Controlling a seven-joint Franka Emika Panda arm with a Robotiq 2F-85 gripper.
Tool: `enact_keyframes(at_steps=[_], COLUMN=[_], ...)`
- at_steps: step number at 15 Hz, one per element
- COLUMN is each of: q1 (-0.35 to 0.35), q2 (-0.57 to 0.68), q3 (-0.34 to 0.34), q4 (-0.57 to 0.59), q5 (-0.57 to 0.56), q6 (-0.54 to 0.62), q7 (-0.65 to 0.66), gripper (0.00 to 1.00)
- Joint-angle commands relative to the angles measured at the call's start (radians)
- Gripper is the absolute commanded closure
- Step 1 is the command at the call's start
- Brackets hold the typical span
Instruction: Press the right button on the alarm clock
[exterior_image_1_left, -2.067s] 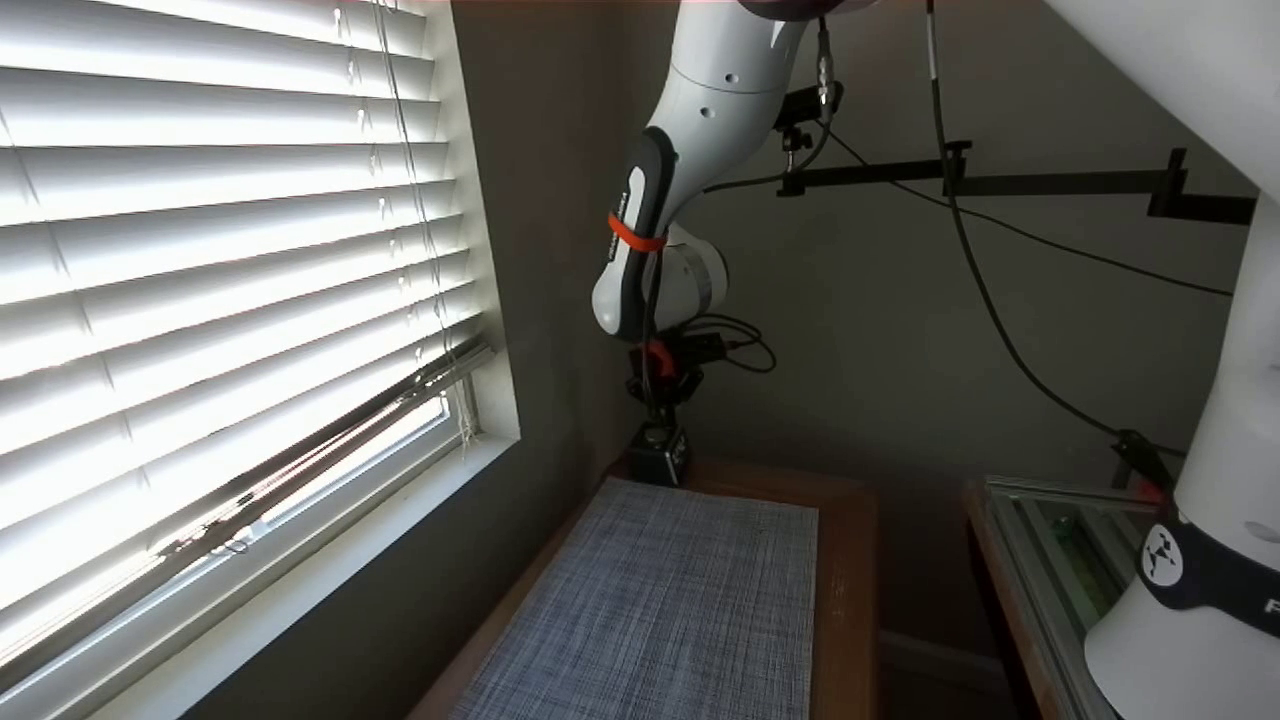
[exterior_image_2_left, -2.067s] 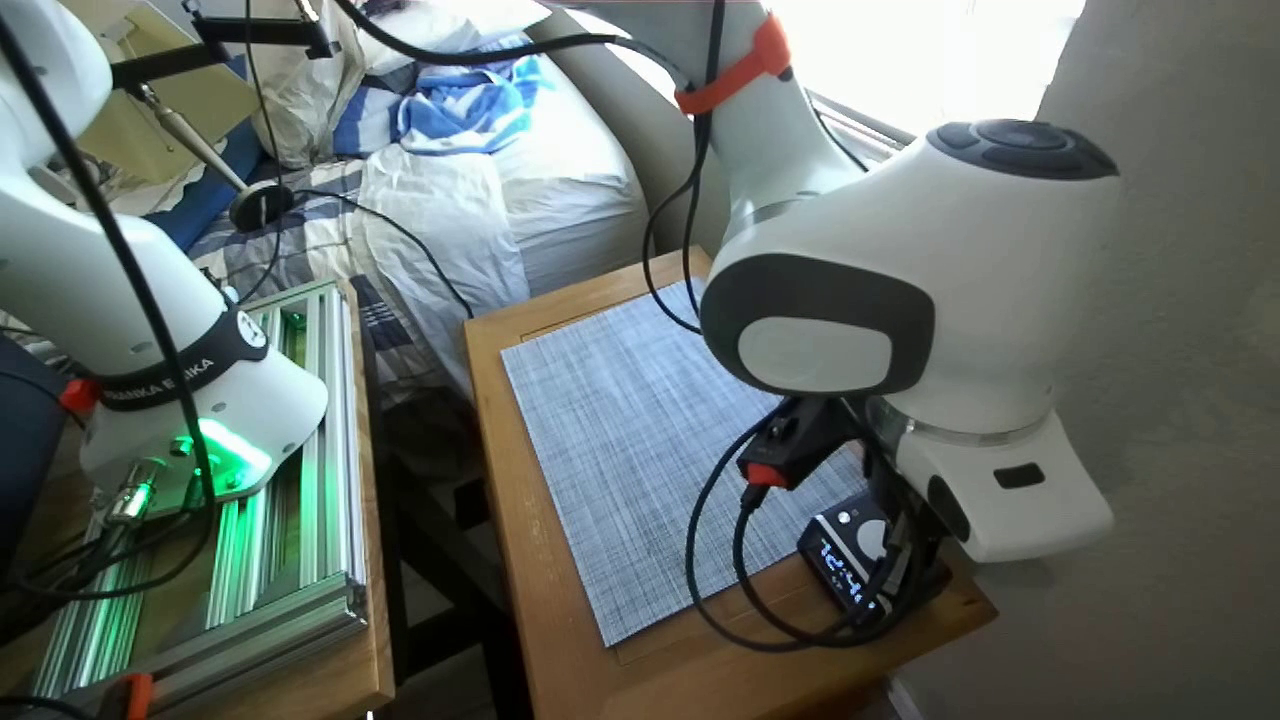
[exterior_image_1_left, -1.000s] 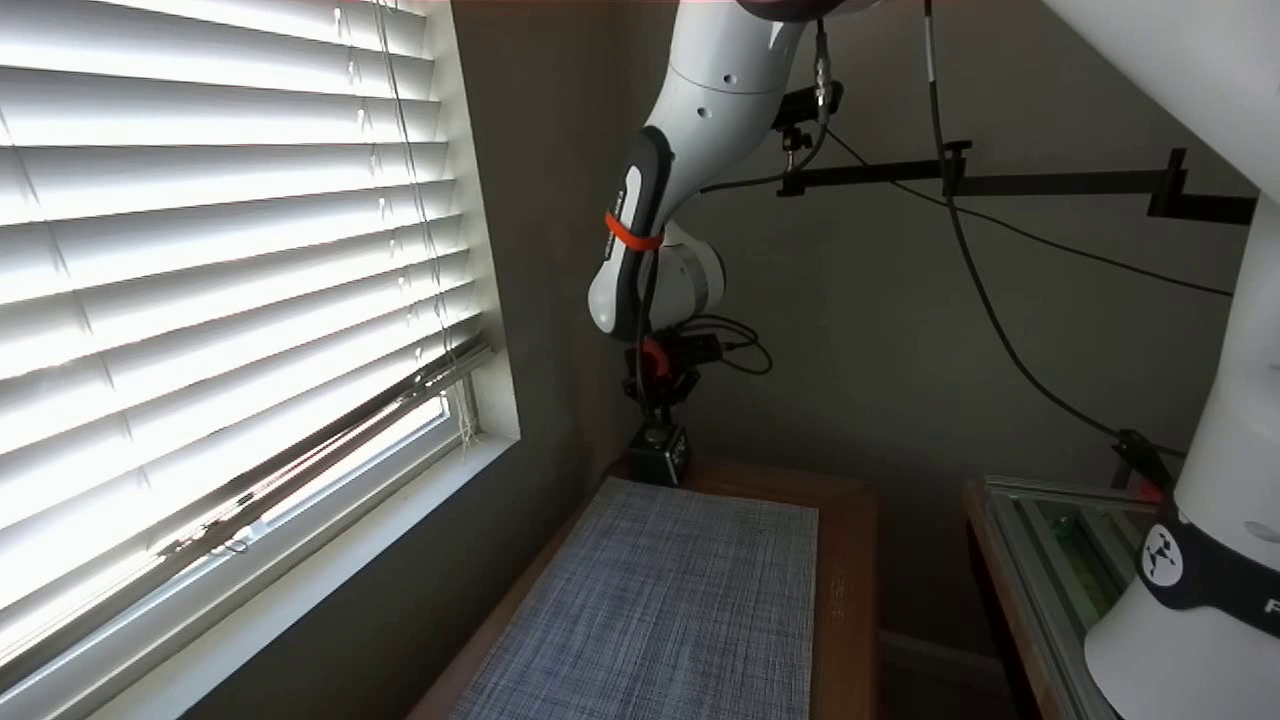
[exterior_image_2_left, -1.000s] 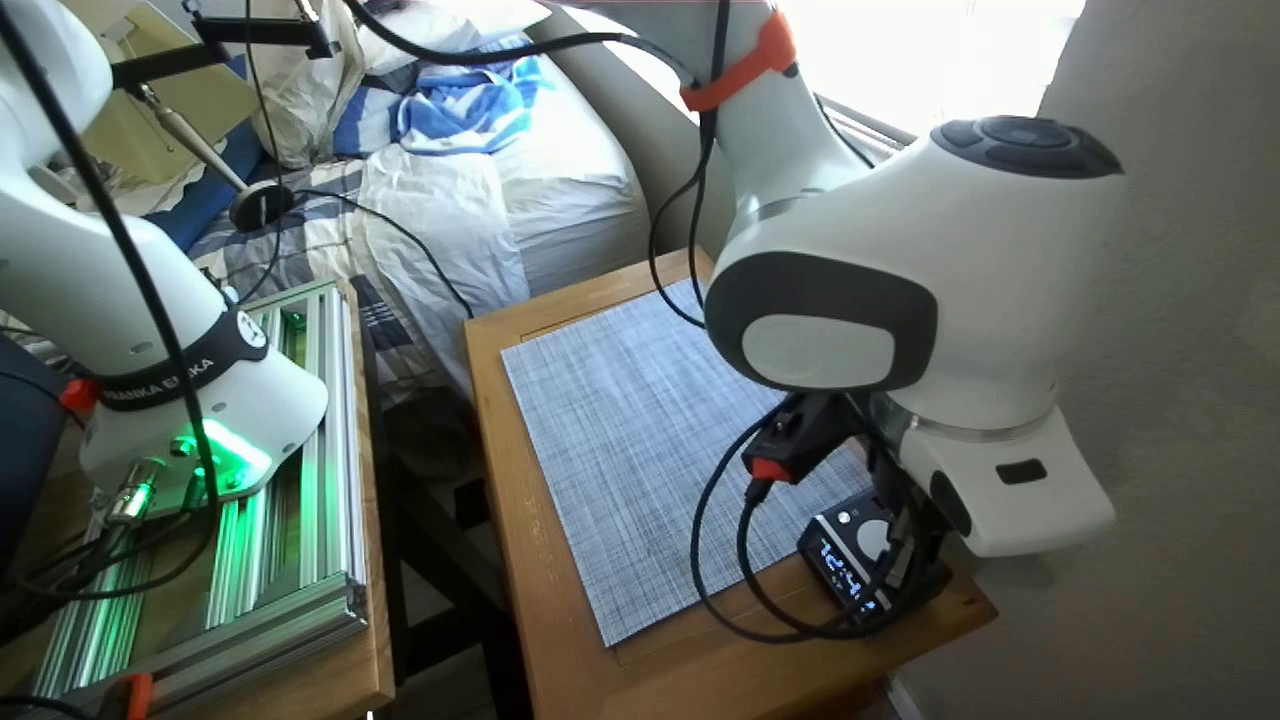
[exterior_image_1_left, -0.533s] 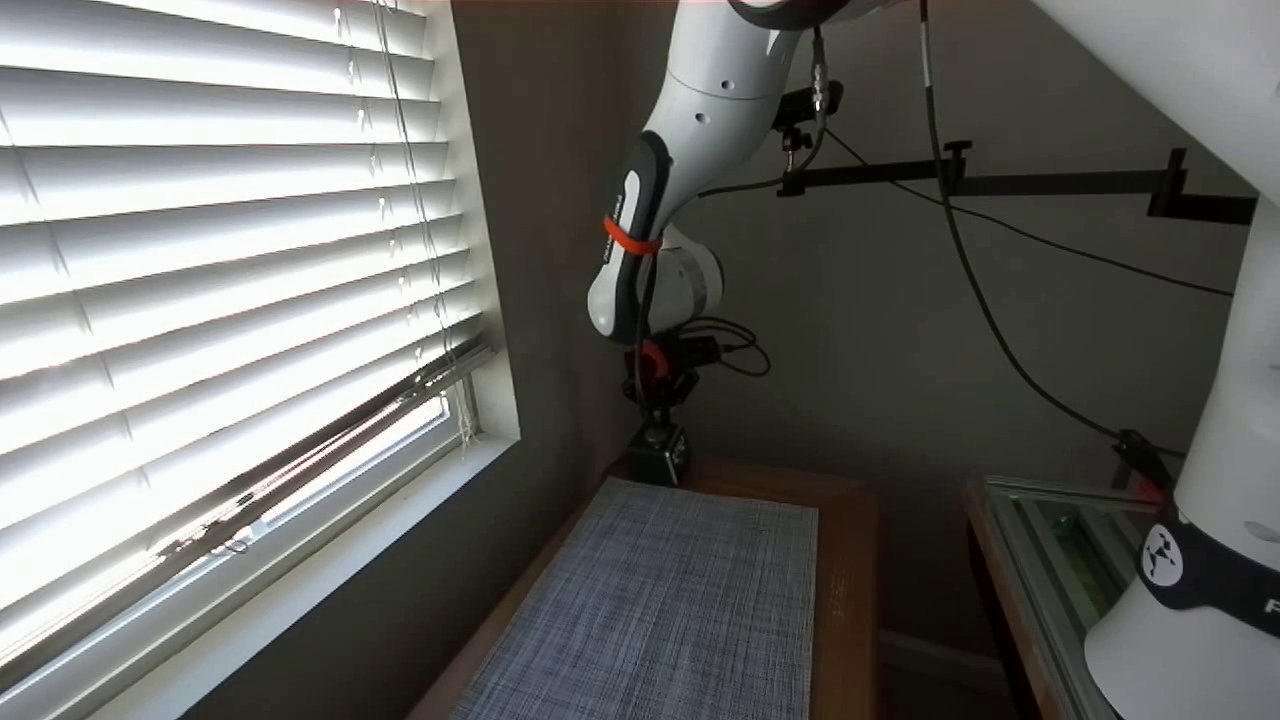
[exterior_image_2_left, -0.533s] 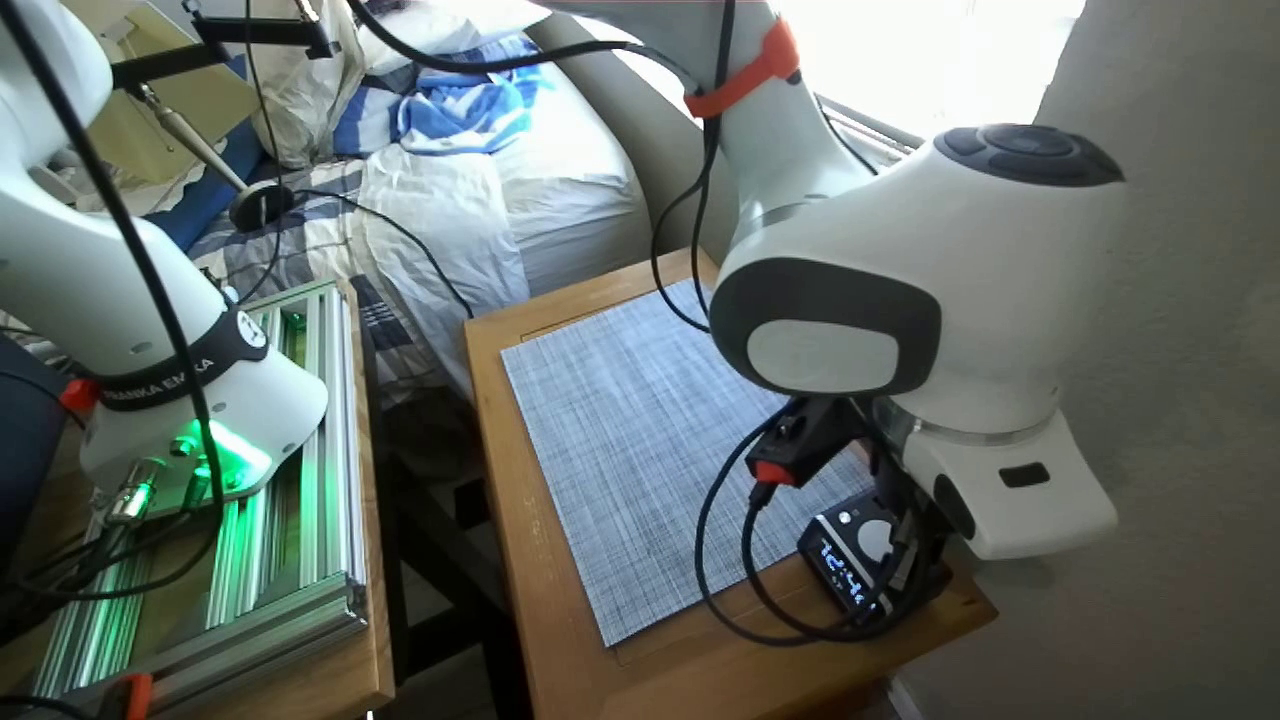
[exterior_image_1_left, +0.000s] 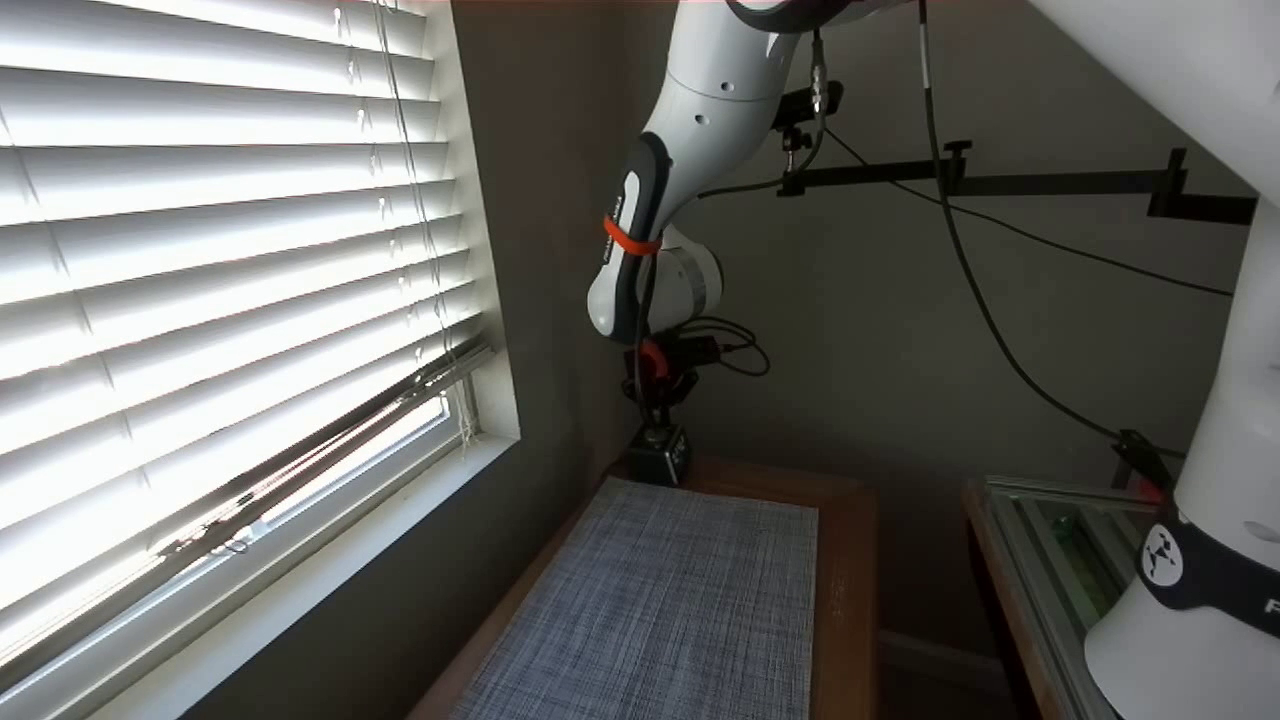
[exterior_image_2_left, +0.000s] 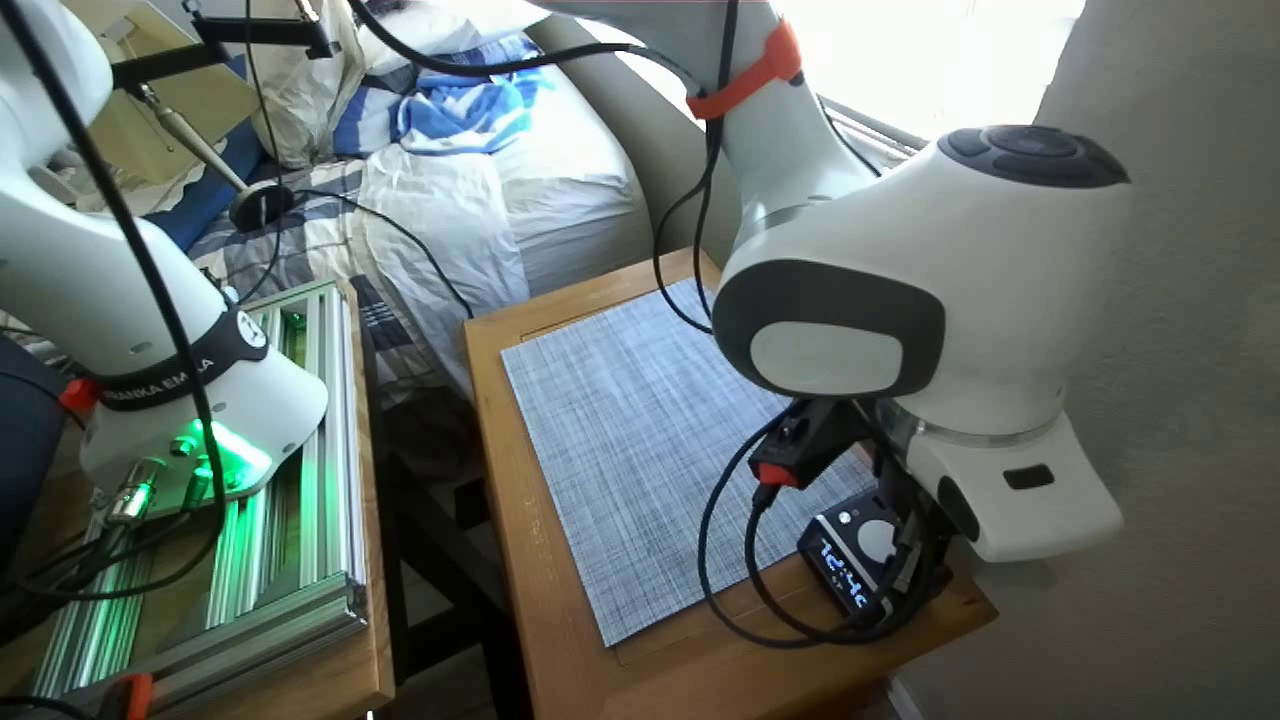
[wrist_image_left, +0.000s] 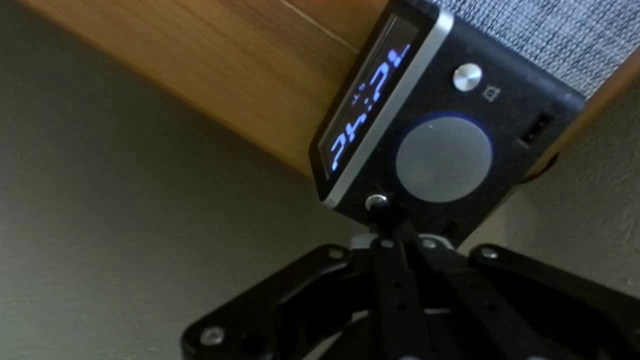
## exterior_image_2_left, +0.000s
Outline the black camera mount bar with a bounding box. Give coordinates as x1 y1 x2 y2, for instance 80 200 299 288
114 7 338 97

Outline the long thin black cable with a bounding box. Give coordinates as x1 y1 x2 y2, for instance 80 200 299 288
0 0 236 517

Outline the small red button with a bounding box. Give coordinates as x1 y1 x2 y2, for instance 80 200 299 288
58 373 102 421

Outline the orange strap on arm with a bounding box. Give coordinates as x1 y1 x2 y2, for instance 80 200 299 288
683 15 807 125

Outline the black cable on bed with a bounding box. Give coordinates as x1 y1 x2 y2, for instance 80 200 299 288
234 179 482 326

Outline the black cube alarm clock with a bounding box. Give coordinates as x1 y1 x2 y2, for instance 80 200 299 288
796 485 955 638

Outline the aluminium rail platform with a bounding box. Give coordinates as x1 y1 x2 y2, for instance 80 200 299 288
24 275 374 699

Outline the beige cardboard sheet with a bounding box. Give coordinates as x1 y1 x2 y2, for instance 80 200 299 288
58 0 267 208

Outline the black and red cable connector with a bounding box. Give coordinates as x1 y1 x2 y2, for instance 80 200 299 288
750 396 871 495

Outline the grey woven placemat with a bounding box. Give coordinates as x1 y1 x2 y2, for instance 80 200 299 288
502 275 885 653

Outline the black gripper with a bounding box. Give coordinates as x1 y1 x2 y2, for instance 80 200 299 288
796 396 989 613

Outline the round black puck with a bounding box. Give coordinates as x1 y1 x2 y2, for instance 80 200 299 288
234 179 299 236

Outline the blue and white cloth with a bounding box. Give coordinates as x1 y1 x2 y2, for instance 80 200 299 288
331 37 554 166

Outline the wooden side table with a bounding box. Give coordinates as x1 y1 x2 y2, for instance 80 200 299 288
459 243 1002 720

